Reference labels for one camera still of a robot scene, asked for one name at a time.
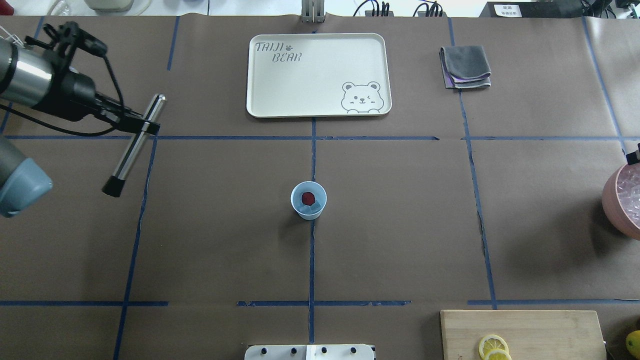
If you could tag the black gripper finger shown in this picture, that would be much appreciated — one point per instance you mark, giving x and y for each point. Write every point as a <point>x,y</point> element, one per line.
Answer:
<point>633,158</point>
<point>127,120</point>

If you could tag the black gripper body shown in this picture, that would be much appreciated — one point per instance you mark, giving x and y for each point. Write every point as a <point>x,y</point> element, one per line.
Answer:
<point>70,95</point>

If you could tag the steel muddler with black tip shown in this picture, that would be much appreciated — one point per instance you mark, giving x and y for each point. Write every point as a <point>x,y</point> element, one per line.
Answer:
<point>116,182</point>

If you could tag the red strawberry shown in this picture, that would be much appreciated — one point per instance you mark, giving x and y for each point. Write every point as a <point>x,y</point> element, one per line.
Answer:
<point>308,199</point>

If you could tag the light blue plastic cup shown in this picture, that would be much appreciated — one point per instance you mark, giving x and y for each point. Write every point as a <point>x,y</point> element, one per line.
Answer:
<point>312,212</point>

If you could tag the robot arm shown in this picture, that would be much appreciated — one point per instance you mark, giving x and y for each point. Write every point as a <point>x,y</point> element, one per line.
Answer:
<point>23,182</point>

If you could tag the pink bowl of ice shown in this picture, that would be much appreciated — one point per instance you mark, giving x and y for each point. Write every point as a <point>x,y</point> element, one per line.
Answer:
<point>620,200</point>

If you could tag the cream bear serving tray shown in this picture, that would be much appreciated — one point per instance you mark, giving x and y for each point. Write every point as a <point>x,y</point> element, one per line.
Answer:
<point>318,75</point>

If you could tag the yellow lemon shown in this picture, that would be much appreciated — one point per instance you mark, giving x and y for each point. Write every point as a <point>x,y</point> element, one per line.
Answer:
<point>632,343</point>

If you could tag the grey folded cloth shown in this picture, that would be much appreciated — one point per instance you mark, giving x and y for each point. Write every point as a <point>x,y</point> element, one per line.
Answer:
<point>465,67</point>

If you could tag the wooden cutting board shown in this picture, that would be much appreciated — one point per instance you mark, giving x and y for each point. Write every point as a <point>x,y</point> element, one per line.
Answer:
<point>529,334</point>

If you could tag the lemon slices stack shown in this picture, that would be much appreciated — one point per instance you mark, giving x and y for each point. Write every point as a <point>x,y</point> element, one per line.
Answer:
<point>493,347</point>

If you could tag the aluminium frame post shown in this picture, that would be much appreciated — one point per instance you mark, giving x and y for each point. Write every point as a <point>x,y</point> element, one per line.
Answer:
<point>313,11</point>

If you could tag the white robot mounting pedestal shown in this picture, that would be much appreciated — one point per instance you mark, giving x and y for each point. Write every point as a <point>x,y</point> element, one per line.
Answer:
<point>358,351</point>

